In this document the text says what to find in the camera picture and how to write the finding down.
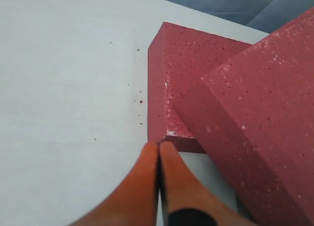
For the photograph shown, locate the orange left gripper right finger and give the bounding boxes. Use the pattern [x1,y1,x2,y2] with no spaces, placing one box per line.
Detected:
[159,141,248,226]

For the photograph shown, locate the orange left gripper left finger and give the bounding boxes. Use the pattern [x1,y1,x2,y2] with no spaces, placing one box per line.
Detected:
[71,143,159,226]

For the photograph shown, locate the red brick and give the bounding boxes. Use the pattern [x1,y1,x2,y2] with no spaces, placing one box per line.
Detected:
[174,9,314,226]

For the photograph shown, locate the back left base brick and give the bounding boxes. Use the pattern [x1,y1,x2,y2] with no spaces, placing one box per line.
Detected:
[147,22,250,153]

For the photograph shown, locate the wrinkled blue backdrop cloth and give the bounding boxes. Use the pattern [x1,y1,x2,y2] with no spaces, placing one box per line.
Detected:
[167,0,314,33]

